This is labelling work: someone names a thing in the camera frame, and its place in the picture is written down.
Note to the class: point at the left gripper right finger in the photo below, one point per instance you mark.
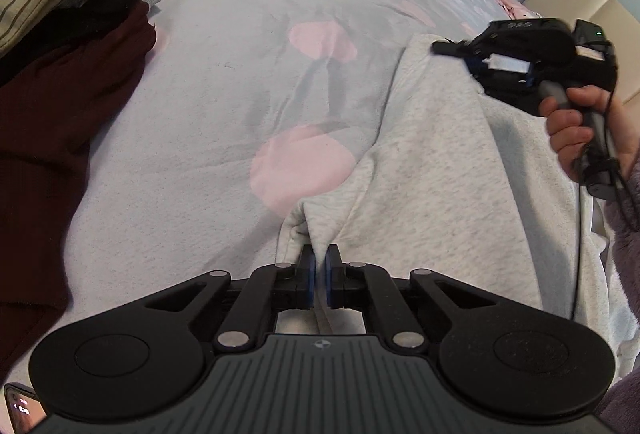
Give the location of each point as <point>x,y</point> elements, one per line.
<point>371,291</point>

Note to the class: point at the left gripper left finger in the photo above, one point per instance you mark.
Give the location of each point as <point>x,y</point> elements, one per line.
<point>270,290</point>

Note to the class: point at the light grey sweatshirt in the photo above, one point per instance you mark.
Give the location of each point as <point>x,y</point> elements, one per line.
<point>467,186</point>

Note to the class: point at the person's right hand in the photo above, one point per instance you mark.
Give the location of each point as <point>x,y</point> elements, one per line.
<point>568,134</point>

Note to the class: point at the patterned pink pillow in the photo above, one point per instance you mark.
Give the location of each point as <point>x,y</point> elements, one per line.
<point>514,9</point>

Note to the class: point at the beige padded headboard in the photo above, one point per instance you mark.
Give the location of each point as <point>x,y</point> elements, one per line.
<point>619,26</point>

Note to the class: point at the grey pink-dotted bed cover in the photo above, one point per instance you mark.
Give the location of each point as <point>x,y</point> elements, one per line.
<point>246,108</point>

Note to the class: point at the phone screen on gripper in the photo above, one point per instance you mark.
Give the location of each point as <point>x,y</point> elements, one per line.
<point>24,407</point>

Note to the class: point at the purple fleece sleeve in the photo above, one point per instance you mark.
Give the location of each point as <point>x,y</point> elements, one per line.
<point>620,407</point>

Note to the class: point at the dark red garment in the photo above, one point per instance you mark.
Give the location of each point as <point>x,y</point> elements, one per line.
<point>67,78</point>

